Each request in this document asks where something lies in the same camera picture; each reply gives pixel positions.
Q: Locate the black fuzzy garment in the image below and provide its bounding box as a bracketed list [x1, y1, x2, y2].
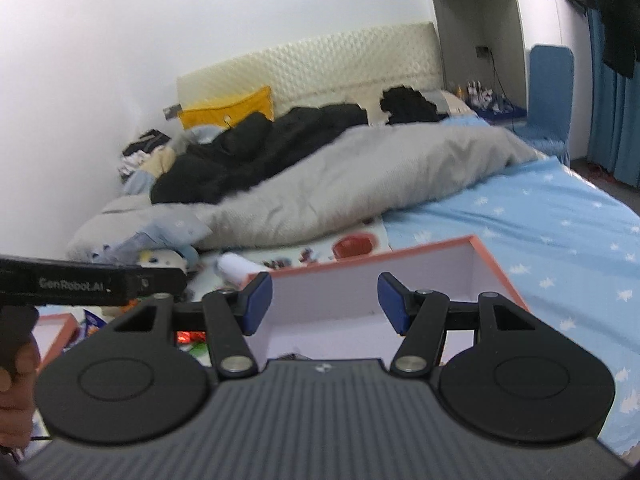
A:
[380, 86, 449, 125]

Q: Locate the white pillow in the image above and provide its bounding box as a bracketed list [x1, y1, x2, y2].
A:
[434, 89, 477, 119]

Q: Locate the black hanging jacket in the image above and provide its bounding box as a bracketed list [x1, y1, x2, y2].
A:
[592, 0, 640, 79]

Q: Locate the blue curtain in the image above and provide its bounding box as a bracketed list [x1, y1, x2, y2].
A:
[585, 7, 640, 187]

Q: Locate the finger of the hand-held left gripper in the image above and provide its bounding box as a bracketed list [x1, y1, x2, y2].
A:
[125, 266, 189, 307]

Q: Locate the fruit-print mat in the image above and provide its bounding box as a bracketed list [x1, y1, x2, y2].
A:
[190, 220, 392, 283]

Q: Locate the white spray bottle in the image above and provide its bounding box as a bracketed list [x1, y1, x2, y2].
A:
[216, 254, 262, 287]

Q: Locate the red snack packet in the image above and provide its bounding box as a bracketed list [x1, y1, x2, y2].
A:
[172, 331, 209, 348]

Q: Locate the blue star-print bed sheet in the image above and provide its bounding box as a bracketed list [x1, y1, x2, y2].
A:
[385, 115, 640, 456]

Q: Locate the yellow pillow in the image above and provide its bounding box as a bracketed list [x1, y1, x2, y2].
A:
[179, 86, 275, 132]

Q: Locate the blue chair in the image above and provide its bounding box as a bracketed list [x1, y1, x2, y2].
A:
[512, 44, 575, 161]

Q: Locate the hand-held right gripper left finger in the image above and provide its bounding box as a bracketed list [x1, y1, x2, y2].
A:
[107, 271, 274, 380]

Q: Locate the blue plastic bag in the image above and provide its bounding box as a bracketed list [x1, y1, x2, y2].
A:
[92, 214, 213, 263]

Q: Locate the grey duvet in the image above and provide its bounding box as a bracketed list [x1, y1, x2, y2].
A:
[65, 122, 546, 261]

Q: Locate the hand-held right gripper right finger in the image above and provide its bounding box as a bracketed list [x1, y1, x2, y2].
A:
[377, 271, 541, 377]

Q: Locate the pile of folded clothes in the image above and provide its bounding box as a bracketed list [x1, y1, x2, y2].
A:
[119, 130, 176, 182]

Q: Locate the cream padded headboard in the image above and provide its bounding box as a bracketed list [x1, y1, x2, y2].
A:
[176, 21, 446, 126]

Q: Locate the pink-rimmed box lid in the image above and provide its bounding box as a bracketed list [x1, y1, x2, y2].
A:
[34, 313, 81, 367]

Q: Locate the black power cable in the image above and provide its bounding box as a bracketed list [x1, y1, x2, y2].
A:
[487, 52, 512, 108]

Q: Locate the person's left hand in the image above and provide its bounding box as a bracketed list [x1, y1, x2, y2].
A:
[0, 344, 42, 447]

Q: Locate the black padded jacket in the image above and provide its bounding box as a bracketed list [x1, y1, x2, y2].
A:
[150, 104, 371, 206]

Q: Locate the blue snack packet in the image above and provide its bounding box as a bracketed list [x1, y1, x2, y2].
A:
[81, 309, 109, 339]

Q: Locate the pink-rimmed cardboard box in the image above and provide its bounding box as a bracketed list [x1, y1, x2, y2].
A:
[242, 235, 532, 363]

